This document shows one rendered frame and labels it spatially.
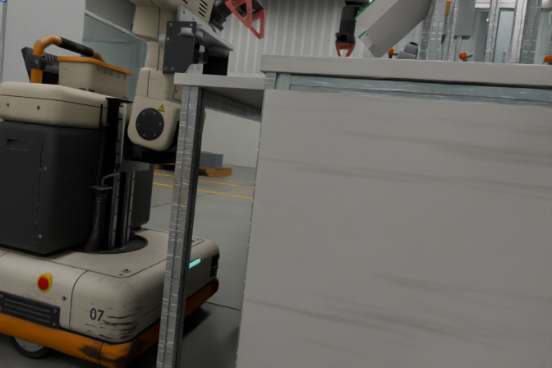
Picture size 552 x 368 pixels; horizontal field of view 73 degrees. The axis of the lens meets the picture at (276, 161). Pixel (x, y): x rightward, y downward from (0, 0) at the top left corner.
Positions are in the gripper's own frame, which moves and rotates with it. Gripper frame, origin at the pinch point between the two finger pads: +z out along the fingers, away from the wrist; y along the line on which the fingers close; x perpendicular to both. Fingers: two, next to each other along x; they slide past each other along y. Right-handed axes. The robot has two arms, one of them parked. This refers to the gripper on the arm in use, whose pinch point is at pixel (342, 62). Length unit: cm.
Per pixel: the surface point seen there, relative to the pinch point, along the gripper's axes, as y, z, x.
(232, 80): -53, 18, 19
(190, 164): -51, 41, 29
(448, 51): 16.4, -10.7, -37.0
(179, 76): -53, 19, 34
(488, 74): -76, 18, -31
